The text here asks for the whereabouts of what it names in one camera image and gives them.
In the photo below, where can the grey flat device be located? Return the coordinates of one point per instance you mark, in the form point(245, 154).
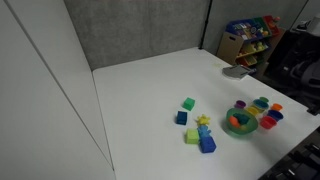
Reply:
point(236, 71)

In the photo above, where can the toy shelf with coloured bins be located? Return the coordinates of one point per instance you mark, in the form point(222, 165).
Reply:
point(248, 41)

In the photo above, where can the black vertical pole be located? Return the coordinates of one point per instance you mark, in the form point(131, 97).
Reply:
point(205, 23)

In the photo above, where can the black table clamp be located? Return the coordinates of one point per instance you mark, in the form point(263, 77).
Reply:
point(313, 110)

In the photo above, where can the small orange bowl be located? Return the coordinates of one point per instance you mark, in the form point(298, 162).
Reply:
point(276, 107)

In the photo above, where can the light blue bowl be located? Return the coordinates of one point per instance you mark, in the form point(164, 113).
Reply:
point(260, 104)

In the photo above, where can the small dark blue bowl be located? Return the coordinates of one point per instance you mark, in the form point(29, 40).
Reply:
point(275, 115)

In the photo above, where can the dark blue foam cube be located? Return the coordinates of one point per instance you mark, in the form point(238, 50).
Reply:
point(181, 118)

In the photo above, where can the small green bowl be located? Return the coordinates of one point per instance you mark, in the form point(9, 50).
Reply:
point(264, 99)

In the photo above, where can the black metal frame equipment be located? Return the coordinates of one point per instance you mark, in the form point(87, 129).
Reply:
point(295, 161)

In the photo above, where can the yellow star toy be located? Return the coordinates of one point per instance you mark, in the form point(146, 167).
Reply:
point(203, 119)

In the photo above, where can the teal toy piece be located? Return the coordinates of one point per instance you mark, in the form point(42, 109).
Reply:
point(242, 118)

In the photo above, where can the small purple bowl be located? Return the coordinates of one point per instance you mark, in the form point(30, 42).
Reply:
point(239, 104)

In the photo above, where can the orange toy piece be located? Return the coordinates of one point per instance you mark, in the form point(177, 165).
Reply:
point(234, 121)

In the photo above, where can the blue star toy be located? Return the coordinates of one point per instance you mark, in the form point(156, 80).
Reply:
point(204, 130)

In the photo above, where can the light green foam cube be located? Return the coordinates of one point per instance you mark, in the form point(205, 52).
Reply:
point(192, 136)

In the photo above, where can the small yellow bowl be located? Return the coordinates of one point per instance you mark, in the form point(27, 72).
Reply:
point(252, 110)

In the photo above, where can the large green transparent bowl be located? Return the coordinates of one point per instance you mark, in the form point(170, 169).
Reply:
point(247, 129)

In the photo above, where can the small red bowl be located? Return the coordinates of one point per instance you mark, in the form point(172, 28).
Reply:
point(268, 122)

